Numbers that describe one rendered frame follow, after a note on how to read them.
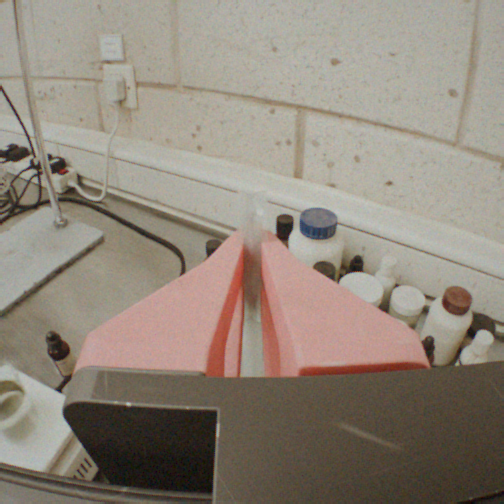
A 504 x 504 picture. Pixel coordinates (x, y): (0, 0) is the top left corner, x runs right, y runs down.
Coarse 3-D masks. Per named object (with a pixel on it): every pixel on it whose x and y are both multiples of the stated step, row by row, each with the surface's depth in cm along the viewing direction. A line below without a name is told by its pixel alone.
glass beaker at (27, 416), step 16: (0, 368) 30; (16, 368) 28; (16, 384) 28; (0, 400) 26; (16, 400) 28; (32, 400) 31; (0, 416) 27; (16, 416) 28; (32, 416) 30; (0, 432) 28; (16, 432) 28; (32, 432) 30
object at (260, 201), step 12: (264, 192) 11; (264, 204) 11; (264, 216) 11; (264, 228) 11; (264, 240) 11; (252, 276) 12; (252, 288) 12; (264, 288) 12; (252, 300) 12; (252, 312) 13
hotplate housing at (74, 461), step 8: (72, 440) 32; (72, 448) 32; (80, 448) 32; (64, 456) 31; (72, 456) 31; (80, 456) 32; (88, 456) 33; (56, 464) 30; (64, 464) 31; (72, 464) 31; (80, 464) 32; (88, 464) 34; (48, 472) 29; (56, 472) 29; (64, 472) 30; (72, 472) 31; (80, 472) 32; (88, 472) 34; (96, 472) 36
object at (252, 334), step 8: (248, 320) 13; (248, 328) 14; (256, 328) 14; (248, 336) 14; (256, 336) 14; (248, 344) 14; (256, 344) 14; (248, 352) 14; (256, 352) 14; (248, 360) 14; (256, 360) 15; (248, 368) 15; (256, 368) 15; (248, 376) 15; (256, 376) 15
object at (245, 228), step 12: (240, 192) 11; (240, 204) 11; (240, 216) 11; (240, 228) 11; (252, 228) 11; (240, 240) 11; (252, 240) 11; (252, 252) 11; (252, 264) 12; (240, 288) 12
